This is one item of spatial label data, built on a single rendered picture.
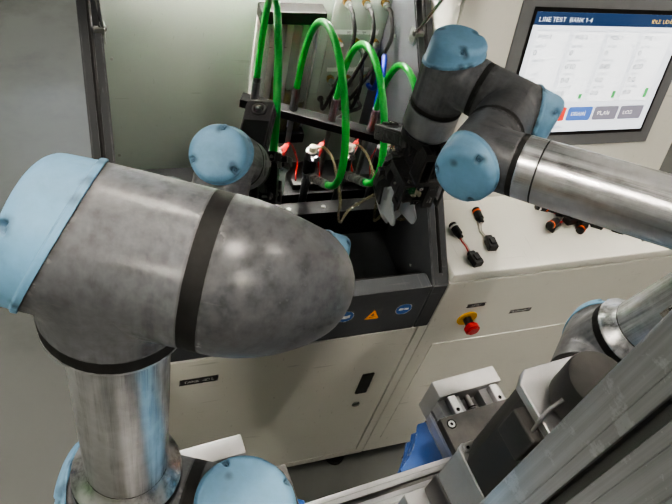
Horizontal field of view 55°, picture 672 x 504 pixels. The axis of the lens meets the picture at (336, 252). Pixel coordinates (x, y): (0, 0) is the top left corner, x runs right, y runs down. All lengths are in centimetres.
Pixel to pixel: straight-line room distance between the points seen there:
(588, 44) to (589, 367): 107
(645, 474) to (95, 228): 34
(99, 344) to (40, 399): 182
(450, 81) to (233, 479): 55
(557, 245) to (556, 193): 85
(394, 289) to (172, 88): 67
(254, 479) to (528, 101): 56
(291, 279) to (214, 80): 116
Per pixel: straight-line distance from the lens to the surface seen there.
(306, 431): 188
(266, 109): 103
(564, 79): 156
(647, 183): 74
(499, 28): 142
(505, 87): 87
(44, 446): 222
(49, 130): 313
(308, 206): 144
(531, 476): 48
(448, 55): 86
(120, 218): 43
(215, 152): 81
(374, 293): 136
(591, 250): 163
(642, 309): 101
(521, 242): 155
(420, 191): 101
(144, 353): 49
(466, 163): 74
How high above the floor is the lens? 199
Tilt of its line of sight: 48 degrees down
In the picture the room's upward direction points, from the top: 16 degrees clockwise
